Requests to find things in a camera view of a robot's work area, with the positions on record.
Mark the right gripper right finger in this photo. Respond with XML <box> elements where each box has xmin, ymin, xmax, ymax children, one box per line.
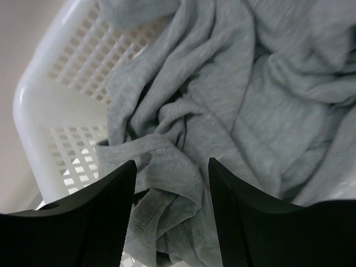
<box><xmin>208</xmin><ymin>158</ymin><xmax>355</xmax><ymax>267</ymax></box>

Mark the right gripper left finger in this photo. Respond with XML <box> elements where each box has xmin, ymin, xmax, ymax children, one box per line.
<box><xmin>1</xmin><ymin>160</ymin><xmax>137</xmax><ymax>266</ymax></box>

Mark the white plastic basket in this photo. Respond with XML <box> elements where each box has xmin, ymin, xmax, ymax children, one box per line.
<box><xmin>13</xmin><ymin>1</ymin><xmax>161</xmax><ymax>204</ymax></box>

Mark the grey tank top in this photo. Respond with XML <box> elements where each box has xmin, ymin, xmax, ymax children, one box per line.
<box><xmin>96</xmin><ymin>1</ymin><xmax>355</xmax><ymax>266</ymax></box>

